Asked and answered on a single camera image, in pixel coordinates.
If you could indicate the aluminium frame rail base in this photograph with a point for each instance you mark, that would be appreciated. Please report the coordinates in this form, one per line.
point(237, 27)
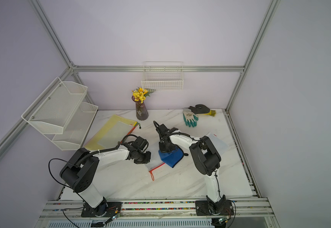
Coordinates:
point(158, 213)

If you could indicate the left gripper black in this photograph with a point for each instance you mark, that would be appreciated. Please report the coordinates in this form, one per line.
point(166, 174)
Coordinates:
point(147, 160)

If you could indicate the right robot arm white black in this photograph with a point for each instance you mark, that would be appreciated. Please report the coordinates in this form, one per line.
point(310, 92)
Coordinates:
point(204, 154)

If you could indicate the black yellow work glove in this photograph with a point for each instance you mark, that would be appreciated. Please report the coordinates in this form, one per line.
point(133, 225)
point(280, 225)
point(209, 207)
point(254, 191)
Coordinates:
point(201, 109)

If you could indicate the dark purple glass vase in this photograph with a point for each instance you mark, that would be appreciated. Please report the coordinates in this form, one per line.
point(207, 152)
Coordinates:
point(141, 110)

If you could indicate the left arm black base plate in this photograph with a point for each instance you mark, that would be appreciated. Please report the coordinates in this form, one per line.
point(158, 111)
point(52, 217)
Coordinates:
point(108, 209)

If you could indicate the yellow artificial flowers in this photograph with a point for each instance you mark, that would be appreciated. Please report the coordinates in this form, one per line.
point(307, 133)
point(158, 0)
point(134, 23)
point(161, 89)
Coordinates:
point(140, 94)

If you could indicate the red zipper mesh document bag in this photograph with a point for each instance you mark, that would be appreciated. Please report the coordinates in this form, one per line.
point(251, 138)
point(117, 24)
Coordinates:
point(155, 160)

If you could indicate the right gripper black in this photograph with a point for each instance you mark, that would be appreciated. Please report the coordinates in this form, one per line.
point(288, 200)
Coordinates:
point(161, 143)

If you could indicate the green white work glove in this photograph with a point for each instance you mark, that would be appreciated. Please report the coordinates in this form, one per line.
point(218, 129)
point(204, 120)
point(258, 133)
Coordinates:
point(190, 118)

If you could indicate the blue microfiber cleaning cloth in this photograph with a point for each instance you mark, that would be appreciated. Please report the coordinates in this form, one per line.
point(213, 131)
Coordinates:
point(172, 158)

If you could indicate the clear white mesh document bag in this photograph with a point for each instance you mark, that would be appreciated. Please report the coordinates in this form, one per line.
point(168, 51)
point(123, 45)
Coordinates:
point(219, 144)

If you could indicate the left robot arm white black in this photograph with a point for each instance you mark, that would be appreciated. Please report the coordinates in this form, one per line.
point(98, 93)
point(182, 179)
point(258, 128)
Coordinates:
point(80, 170)

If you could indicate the yellow mesh document bag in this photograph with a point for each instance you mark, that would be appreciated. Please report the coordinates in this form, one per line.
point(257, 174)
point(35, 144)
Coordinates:
point(112, 132)

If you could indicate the white two-tier mesh shelf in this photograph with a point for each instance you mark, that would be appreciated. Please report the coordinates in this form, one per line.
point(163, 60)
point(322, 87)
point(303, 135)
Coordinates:
point(62, 115)

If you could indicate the white wire wall basket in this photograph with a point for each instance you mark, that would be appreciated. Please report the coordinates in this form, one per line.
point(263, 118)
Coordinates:
point(162, 76)

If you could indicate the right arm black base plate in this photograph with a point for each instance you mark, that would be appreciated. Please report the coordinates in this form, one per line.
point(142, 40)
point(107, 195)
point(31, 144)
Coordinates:
point(209, 208)

